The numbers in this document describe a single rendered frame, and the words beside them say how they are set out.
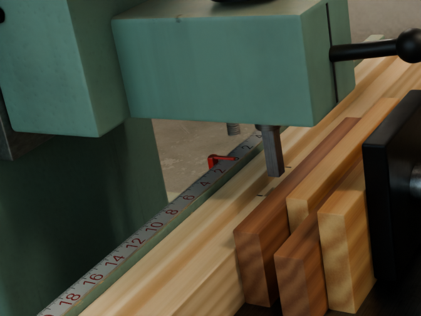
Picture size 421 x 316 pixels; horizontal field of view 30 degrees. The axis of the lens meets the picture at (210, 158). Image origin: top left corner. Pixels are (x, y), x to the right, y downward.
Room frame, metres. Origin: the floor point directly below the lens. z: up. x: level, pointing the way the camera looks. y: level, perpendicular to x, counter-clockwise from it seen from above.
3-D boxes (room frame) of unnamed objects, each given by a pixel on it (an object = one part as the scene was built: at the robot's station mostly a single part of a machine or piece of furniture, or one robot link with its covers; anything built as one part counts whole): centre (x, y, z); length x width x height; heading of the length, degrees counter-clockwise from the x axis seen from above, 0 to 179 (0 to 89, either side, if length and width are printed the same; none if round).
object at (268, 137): (0.48, -0.04, 0.97); 0.01 x 0.01 x 0.05; 55
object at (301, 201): (0.50, -0.10, 0.93); 0.17 x 0.01 x 0.06; 145
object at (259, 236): (0.48, -0.06, 0.93); 0.18 x 0.02 x 0.05; 145
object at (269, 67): (0.50, -0.03, 1.03); 0.14 x 0.07 x 0.09; 55
